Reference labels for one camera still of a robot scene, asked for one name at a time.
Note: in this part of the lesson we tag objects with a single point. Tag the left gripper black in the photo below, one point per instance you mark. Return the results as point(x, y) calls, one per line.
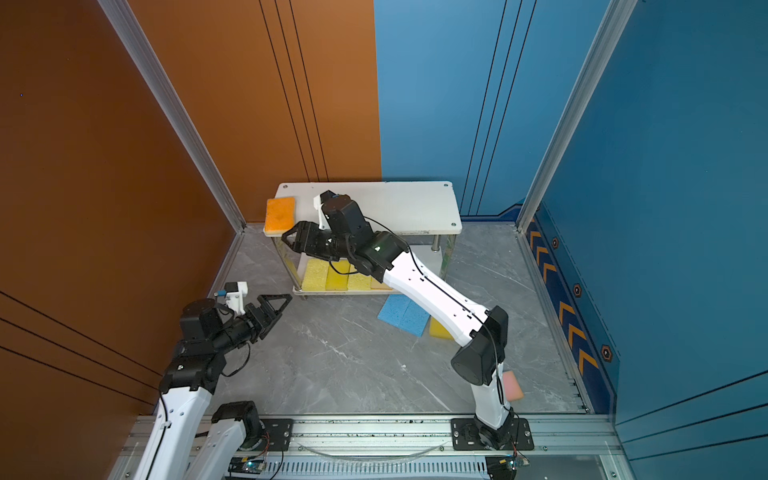
point(264, 326)

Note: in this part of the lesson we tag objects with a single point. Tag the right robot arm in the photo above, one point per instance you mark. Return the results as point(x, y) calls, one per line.
point(432, 294)

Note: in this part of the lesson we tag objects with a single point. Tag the blue sponge left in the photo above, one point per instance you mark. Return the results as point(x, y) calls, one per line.
point(393, 310)

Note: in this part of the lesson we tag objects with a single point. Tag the right circuit board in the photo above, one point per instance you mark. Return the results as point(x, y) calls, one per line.
point(505, 467)

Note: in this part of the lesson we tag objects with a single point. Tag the yellow porous sponge large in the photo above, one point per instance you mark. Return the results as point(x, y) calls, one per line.
point(315, 276)

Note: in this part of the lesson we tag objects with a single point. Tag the orange sponge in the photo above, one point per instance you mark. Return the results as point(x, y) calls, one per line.
point(280, 216)

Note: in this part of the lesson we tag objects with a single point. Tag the right aluminium corner post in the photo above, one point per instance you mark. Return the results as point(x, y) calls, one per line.
point(600, 52)

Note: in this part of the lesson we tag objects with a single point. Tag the aluminium front rail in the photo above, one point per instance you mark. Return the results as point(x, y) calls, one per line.
point(419, 446)

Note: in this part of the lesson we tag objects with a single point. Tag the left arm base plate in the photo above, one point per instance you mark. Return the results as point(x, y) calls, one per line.
point(275, 436)

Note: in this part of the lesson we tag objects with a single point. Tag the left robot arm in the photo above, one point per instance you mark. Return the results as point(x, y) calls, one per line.
point(238, 441)

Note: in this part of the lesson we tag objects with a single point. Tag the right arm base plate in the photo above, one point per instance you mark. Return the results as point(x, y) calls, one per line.
point(470, 434)

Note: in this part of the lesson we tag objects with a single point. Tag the pale yellow sponge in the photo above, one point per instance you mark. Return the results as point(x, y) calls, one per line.
point(377, 285)

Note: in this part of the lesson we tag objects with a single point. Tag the left circuit board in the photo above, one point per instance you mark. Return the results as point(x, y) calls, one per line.
point(246, 465)

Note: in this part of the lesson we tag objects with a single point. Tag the white two-tier shelf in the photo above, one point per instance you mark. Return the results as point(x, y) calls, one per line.
point(422, 213)

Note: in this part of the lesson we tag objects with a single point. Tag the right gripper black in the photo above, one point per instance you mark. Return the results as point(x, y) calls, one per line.
point(307, 240)

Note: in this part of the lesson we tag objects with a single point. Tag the pink sponge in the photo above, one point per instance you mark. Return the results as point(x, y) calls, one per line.
point(512, 389)

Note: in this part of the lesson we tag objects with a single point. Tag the bright yellow foam sponge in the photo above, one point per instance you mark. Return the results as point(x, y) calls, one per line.
point(337, 276)

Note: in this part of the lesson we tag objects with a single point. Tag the blue sponge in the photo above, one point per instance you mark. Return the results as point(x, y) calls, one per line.
point(393, 310)
point(414, 319)

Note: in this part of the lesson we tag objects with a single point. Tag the circuit board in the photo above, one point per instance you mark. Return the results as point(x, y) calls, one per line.
point(505, 467)
point(246, 465)

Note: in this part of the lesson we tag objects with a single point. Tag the blue sponge right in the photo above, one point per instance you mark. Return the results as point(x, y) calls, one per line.
point(414, 319)

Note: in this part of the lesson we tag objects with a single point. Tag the left aluminium corner post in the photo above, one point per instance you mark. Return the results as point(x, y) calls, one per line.
point(126, 25)

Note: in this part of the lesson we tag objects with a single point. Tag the aluminium corner post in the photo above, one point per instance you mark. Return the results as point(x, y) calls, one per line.
point(126, 25)
point(600, 52)

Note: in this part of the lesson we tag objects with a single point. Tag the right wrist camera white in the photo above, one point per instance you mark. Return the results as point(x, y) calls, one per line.
point(318, 202)

